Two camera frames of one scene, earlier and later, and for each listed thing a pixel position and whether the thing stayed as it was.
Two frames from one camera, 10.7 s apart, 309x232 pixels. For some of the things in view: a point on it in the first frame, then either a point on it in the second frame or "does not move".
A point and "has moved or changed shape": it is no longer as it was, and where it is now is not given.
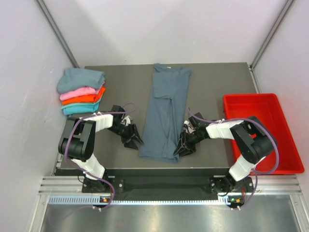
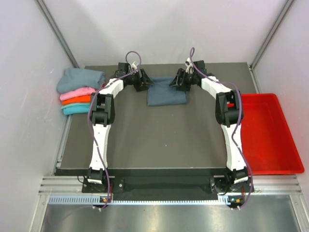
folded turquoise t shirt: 75,108 does not move
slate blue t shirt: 161,136 has moved or changed shape
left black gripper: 133,130 → 139,86
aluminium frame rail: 262,186 does not move
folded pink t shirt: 84,91 does not move
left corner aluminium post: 56,34 does not move
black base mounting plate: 129,184 does not move
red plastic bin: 267,108 does not move
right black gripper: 190,148 → 183,87
